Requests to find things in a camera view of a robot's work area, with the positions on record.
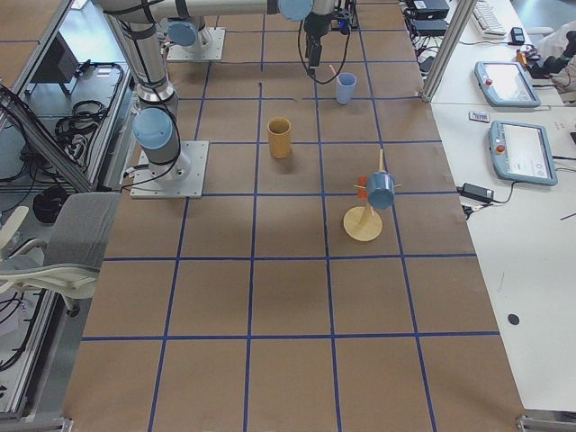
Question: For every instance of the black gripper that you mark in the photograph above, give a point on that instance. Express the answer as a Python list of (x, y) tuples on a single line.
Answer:
[(316, 28)]

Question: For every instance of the light blue plastic cup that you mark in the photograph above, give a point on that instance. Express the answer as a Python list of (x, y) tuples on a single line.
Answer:
[(345, 87)]

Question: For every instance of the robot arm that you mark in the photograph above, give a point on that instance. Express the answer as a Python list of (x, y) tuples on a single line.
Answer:
[(190, 33), (134, 24)]

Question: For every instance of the orange cup on stand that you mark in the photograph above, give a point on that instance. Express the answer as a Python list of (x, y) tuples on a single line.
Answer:
[(361, 192)]

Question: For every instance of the blue cup on stand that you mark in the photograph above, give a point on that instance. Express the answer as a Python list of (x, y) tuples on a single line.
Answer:
[(380, 190)]

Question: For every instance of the wooden cup tree stand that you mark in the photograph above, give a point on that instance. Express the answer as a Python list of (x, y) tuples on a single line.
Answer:
[(363, 223)]

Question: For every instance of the bamboo chopstick holder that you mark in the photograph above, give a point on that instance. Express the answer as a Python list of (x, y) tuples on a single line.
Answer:
[(279, 137)]

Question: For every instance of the teach pendant far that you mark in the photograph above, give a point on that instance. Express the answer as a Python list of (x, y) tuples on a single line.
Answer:
[(504, 84)]

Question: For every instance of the teach pendant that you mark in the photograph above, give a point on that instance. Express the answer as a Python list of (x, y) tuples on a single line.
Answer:
[(504, 84), (521, 152)]

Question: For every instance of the small black power brick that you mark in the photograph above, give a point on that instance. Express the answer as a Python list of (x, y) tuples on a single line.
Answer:
[(477, 193)]

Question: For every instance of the teach pendant near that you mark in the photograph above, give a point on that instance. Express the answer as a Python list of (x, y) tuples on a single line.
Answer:
[(521, 152)]

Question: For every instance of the grey office chair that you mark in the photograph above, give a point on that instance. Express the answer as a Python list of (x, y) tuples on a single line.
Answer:
[(69, 261)]

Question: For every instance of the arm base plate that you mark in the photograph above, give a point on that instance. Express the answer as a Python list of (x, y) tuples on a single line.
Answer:
[(177, 53), (184, 179)]

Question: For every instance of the aluminium frame post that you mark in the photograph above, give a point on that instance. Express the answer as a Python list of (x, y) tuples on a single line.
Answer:
[(461, 15)]

